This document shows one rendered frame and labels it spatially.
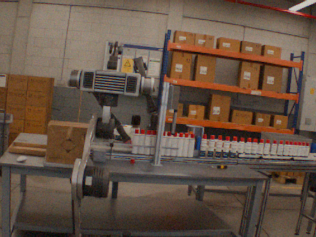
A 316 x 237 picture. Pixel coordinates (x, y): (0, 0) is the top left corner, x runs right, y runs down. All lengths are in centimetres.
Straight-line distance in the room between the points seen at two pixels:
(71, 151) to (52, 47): 531
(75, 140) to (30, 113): 378
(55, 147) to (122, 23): 529
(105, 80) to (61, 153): 61
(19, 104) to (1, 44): 214
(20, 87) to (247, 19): 481
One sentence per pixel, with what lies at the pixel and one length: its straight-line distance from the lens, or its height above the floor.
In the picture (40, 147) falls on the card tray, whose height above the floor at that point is 84.
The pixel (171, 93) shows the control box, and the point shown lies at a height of 141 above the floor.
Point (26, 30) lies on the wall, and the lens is 788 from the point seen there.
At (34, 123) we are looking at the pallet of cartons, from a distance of 630.
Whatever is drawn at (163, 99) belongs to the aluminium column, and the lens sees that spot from 287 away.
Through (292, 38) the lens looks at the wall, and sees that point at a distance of 828.
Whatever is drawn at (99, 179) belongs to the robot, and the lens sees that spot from 202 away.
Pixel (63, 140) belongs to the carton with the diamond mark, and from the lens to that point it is 256.
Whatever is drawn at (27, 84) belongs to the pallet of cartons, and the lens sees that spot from 630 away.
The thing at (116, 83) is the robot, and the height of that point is 144.
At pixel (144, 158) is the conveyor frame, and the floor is 85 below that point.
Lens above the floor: 147
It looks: 5 degrees down
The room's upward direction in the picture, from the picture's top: 7 degrees clockwise
